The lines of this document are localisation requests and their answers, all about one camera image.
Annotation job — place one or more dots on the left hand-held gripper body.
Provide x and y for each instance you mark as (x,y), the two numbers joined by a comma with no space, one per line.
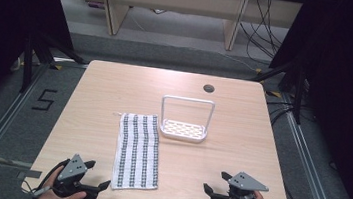
(72,167)

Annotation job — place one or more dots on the aluminium floor rail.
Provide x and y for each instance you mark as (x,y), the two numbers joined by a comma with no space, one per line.
(307,168)
(0,126)

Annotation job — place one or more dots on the black curtain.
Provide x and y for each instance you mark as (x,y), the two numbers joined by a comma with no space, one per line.
(351,82)
(1,26)

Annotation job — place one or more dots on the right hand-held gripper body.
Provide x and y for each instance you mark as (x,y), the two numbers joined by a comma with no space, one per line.
(244,182)

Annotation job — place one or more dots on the white striped towel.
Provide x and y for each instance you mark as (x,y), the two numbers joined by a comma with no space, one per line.
(138,152)

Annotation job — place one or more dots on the black metal stand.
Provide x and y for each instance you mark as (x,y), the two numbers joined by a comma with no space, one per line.
(299,93)
(28,62)

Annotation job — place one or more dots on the white towel rack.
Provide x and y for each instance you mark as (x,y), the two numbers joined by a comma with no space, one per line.
(183,130)

